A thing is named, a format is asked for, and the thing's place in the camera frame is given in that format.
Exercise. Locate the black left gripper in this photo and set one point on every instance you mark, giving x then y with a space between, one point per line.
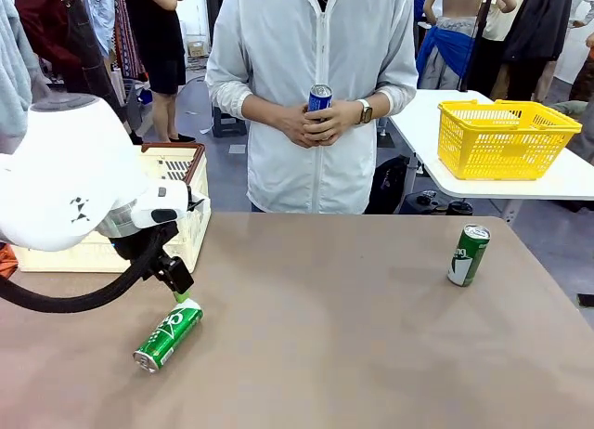
139 248

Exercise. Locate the green drink can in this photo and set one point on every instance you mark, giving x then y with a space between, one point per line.
169 336
468 257

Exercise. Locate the blue Pocari Sweat can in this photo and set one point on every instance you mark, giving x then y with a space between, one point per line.
320 101

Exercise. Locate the person's right forearm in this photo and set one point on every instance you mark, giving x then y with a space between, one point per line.
262 106

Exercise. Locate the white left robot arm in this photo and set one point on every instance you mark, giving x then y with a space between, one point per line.
69 169

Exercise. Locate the person's left forearm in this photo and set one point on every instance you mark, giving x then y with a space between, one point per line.
380 105

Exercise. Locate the yellow plastic shopping basket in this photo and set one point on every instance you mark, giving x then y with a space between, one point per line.
487 146

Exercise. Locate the person's right hand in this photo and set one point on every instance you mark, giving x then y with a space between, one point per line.
292 125

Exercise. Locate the person's left hand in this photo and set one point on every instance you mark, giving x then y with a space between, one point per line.
341 120

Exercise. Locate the white side table leg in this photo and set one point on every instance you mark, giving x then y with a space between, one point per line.
512 211

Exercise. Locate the white side table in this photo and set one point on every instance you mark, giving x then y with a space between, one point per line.
510 187

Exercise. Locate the grey clothed bystander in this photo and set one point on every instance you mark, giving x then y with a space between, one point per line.
582 136

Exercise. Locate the orange cloth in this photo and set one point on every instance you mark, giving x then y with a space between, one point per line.
4 257

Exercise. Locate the black floor equipment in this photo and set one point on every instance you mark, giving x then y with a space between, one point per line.
431 204

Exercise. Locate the bystander in black dress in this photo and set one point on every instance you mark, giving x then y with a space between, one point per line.
162 53

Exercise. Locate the small cardboard box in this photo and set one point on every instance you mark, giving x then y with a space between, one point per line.
197 49

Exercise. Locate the black bag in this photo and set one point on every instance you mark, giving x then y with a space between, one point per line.
390 187

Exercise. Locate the colourful patterned garment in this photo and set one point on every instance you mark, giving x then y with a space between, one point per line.
132 43

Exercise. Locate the light blue fleece garment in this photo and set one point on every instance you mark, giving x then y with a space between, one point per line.
14 76

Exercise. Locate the person in white jacket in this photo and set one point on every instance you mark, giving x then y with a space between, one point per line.
315 53

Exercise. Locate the bystander in light blue shirt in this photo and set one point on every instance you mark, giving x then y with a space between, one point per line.
102 11

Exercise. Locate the bystander in dark red shirt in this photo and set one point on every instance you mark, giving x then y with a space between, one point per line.
51 25

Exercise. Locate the black stand pole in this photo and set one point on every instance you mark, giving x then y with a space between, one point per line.
478 39

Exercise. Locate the bystander in cream shirt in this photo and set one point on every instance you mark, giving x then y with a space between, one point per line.
503 27

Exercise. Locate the blue cloth on mannequin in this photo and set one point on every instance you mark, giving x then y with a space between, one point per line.
445 43

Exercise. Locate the bare torso mannequin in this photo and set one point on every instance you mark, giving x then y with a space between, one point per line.
459 2

